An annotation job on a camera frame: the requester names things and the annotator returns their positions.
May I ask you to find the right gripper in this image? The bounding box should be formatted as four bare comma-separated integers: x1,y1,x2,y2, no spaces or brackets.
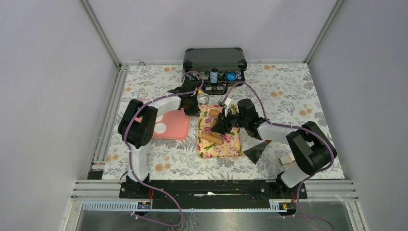
211,108,248,135

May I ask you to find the wooden double-ended rolling pin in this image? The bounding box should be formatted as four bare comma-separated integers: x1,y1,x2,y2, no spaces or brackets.
198,109,224,145

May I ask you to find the floral yellow tray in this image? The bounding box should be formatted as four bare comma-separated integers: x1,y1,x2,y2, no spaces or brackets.
197,105,242,159

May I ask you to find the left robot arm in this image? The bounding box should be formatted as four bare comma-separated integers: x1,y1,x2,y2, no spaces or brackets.
118,80,204,198

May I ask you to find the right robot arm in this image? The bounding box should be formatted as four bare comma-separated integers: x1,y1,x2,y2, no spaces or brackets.
209,99,337,198

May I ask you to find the white dough wrapper upper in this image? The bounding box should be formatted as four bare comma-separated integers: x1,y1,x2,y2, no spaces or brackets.
155,115,163,123

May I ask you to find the white dough wrapper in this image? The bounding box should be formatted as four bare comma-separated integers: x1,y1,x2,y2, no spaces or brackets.
155,115,163,123
154,123,167,134

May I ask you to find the white dough wrapper lower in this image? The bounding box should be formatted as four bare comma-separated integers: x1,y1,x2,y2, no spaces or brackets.
154,123,167,134

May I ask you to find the pink plastic tray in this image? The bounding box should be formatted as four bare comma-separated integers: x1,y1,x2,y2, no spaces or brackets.
148,96,191,140

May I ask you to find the blue white chip stack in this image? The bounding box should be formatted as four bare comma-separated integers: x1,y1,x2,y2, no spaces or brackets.
209,68,218,84

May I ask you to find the blue small blind button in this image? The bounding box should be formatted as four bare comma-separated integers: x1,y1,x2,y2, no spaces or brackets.
226,72,237,81

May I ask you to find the black poker chip case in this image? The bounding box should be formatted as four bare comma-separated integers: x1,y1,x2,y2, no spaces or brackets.
183,47,248,95

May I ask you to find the white green eraser block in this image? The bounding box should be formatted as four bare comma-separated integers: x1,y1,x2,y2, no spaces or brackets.
280,154,295,165

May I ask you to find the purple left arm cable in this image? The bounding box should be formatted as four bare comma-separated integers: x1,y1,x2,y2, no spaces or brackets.
122,70,204,228

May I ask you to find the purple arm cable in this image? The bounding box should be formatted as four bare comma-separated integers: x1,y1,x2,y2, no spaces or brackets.
220,80,337,231
122,70,204,228

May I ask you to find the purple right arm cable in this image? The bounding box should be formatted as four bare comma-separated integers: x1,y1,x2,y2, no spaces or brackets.
220,80,337,231

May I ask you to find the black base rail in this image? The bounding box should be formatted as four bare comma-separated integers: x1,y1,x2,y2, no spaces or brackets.
119,179,307,209

